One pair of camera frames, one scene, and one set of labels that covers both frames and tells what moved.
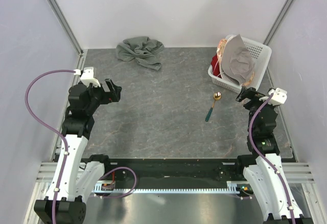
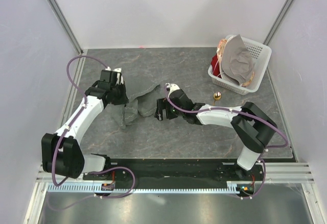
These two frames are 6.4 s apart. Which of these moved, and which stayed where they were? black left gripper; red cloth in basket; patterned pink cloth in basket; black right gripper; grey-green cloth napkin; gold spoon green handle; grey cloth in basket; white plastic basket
Moved: black left gripper; grey-green cloth napkin; black right gripper
Stayed: white plastic basket; red cloth in basket; patterned pink cloth in basket; gold spoon green handle; grey cloth in basket
